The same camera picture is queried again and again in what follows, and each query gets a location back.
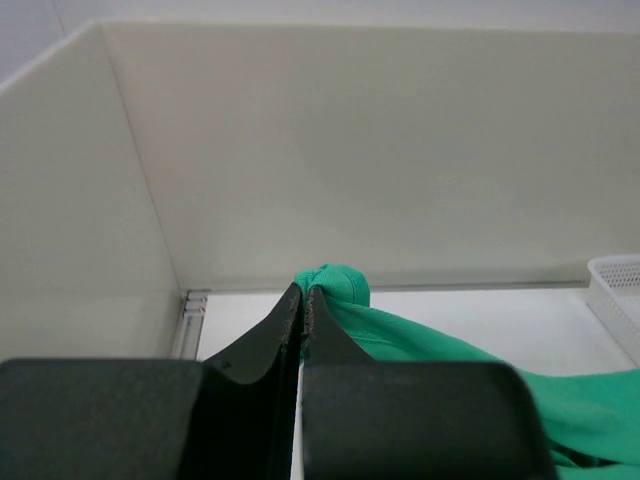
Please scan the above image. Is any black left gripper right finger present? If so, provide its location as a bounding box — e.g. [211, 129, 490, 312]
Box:
[301, 287, 558, 479]

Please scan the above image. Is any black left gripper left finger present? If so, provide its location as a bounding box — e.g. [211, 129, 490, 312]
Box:
[1, 286, 302, 479]

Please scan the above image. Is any green tank top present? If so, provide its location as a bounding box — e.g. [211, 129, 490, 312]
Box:
[295, 264, 639, 479]

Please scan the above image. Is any white plastic mesh basket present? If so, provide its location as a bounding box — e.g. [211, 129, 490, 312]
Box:
[585, 254, 640, 367]

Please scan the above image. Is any aluminium table edge rail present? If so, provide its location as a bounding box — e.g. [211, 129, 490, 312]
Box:
[173, 290, 211, 360]

